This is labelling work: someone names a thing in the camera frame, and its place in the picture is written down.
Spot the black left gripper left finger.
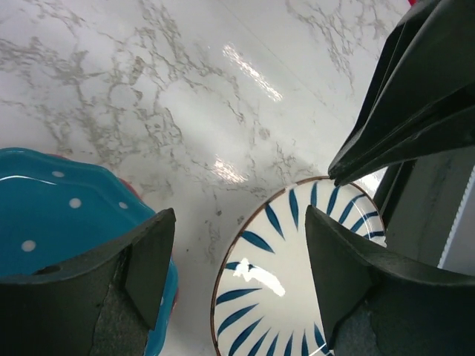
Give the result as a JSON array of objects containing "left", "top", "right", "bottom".
[{"left": 1, "top": 208, "right": 175, "bottom": 355}]

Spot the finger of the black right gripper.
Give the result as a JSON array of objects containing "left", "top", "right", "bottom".
[{"left": 328, "top": 1, "right": 474, "bottom": 185}]

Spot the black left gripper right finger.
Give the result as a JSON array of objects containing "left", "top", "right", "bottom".
[{"left": 306, "top": 206, "right": 474, "bottom": 355}]

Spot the white plate with blue stripes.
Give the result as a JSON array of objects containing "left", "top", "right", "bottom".
[{"left": 210, "top": 177, "right": 385, "bottom": 355}]

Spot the white slotted cable duct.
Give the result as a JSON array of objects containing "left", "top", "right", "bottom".
[{"left": 438, "top": 182, "right": 474, "bottom": 276}]

